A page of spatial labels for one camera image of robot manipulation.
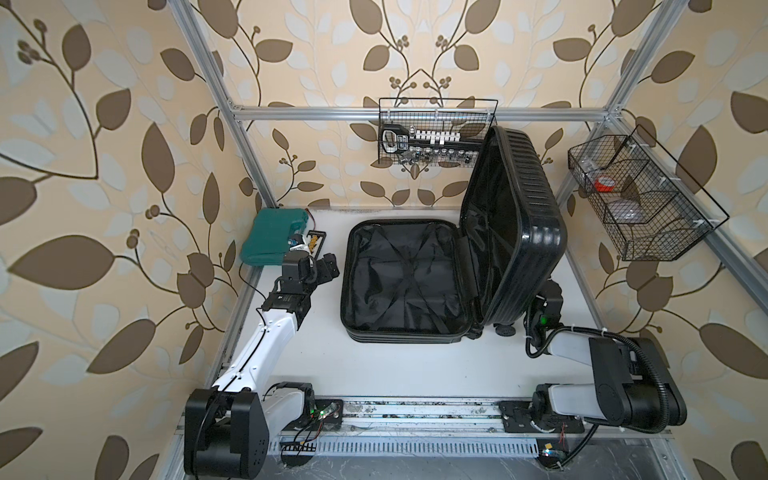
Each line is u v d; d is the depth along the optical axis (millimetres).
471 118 912
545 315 693
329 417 736
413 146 865
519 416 735
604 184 811
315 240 1102
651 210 732
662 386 403
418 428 737
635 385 429
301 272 640
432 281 1001
